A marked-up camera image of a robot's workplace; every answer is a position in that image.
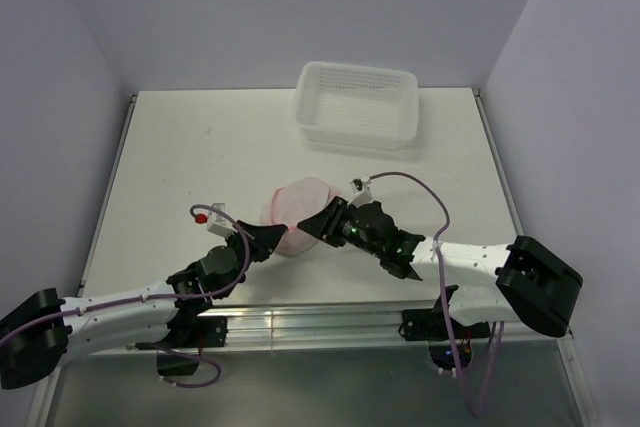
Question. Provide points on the white plastic perforated basket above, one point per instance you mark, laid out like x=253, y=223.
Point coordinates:
x=359, y=106

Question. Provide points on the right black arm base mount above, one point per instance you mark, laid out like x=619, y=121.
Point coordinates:
x=428, y=325

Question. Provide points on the aluminium rail frame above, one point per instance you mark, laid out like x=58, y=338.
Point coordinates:
x=253, y=329

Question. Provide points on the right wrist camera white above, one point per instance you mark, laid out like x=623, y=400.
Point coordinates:
x=361, y=192

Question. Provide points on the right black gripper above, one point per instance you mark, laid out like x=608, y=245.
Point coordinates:
x=325, y=223

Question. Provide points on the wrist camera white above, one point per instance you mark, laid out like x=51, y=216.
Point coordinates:
x=361, y=192
x=213, y=217

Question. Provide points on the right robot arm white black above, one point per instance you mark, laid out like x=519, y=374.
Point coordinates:
x=521, y=281

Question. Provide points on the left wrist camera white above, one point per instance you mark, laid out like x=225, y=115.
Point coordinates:
x=213, y=217

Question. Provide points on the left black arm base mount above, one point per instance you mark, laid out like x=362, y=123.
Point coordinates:
x=182, y=351

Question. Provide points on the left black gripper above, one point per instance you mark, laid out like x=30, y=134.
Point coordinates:
x=263, y=239

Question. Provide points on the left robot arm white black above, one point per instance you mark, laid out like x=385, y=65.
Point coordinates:
x=46, y=330

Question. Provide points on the white mesh laundry bag pink zipper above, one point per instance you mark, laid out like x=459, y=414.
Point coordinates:
x=293, y=203

